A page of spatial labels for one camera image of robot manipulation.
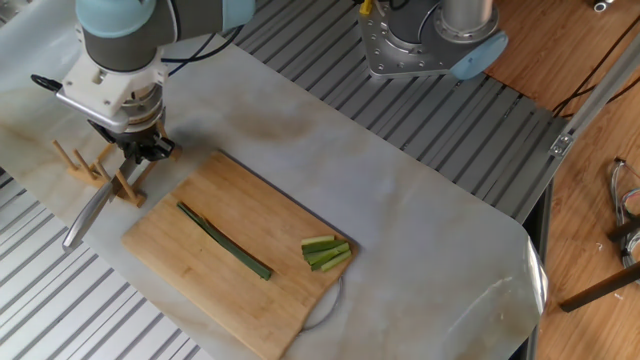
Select wooden peg rack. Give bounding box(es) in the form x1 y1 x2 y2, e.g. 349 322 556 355
52 122 184 209

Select dark green garlic piece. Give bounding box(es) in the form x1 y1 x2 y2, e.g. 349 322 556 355
309 252 342 273
301 239 348 255
303 243 351 265

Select aluminium frame beam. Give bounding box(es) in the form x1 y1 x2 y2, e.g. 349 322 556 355
514 29 640 224

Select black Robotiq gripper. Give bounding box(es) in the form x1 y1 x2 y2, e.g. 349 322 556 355
89 118 177 166

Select bamboo cutting board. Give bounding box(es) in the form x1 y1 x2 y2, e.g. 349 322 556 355
121 151 359 360

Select black cables on wood floor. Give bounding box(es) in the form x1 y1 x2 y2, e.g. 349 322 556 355
552 14 640 119

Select pale green garlic piece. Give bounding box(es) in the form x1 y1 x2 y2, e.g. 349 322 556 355
319 250 353 273
300 234 336 247

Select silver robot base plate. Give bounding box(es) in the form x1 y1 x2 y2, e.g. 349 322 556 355
357 0 481 80

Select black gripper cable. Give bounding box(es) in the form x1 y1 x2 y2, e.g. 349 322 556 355
159 24 246 79
29 73 65 95

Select coloured wire bundle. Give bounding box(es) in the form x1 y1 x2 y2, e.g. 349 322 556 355
609 157 640 271

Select dark wooden bar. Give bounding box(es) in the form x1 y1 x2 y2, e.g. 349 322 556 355
558 259 640 314

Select long green garlic stalk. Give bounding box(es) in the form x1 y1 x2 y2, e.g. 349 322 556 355
176 201 273 282

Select steel cleaver knife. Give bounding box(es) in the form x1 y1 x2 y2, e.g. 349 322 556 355
62 154 142 251

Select marble pattern table mat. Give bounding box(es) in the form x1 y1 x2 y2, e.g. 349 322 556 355
0 0 550 360

